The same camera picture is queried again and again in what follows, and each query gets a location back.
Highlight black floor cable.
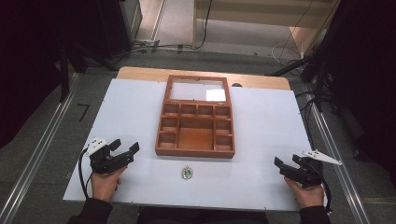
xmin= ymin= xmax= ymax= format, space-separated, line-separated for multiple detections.
xmin=134 ymin=0 xmax=215 ymax=52

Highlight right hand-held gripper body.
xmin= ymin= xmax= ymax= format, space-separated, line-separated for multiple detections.
xmin=279 ymin=149 xmax=343 ymax=189

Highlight aluminium floor rail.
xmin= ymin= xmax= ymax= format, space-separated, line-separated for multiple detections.
xmin=0 ymin=73 xmax=82 ymax=224
xmin=306 ymin=92 xmax=372 ymax=224

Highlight black tripod legs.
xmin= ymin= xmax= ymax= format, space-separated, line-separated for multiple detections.
xmin=265 ymin=54 xmax=330 ymax=113

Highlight green gem brooch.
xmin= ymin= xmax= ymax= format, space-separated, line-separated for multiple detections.
xmin=181 ymin=165 xmax=194 ymax=181

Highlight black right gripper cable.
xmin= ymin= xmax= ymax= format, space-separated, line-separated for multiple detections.
xmin=319 ymin=175 xmax=333 ymax=214

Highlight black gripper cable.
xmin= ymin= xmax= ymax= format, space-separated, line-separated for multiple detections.
xmin=319 ymin=175 xmax=333 ymax=214
xmin=78 ymin=147 xmax=94 ymax=200

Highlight white floor cable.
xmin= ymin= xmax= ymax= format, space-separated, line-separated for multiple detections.
xmin=270 ymin=40 xmax=304 ymax=67

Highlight grey power strip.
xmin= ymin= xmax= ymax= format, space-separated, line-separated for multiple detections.
xmin=134 ymin=39 xmax=161 ymax=50

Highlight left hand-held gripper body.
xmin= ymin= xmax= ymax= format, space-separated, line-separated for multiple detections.
xmin=85 ymin=138 xmax=134 ymax=175

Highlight black metal stand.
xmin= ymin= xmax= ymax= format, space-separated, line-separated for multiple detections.
xmin=58 ymin=46 xmax=72 ymax=104

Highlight person's left hand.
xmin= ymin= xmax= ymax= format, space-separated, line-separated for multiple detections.
xmin=91 ymin=166 xmax=129 ymax=203

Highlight dark curtain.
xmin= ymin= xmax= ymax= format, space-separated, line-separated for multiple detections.
xmin=0 ymin=0 xmax=134 ymax=148
xmin=320 ymin=0 xmax=396 ymax=188

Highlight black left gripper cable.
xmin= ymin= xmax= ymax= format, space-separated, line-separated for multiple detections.
xmin=78 ymin=147 xmax=94 ymax=200

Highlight light wooden furniture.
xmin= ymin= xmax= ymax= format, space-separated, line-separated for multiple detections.
xmin=191 ymin=0 xmax=341 ymax=54

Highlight white board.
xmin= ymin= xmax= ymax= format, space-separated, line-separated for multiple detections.
xmin=63 ymin=77 xmax=328 ymax=213

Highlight person's right hand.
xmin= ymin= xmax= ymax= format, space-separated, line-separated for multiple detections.
xmin=283 ymin=176 xmax=325 ymax=209

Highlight wooden compartment box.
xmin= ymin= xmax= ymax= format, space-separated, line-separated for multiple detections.
xmin=154 ymin=74 xmax=236 ymax=160

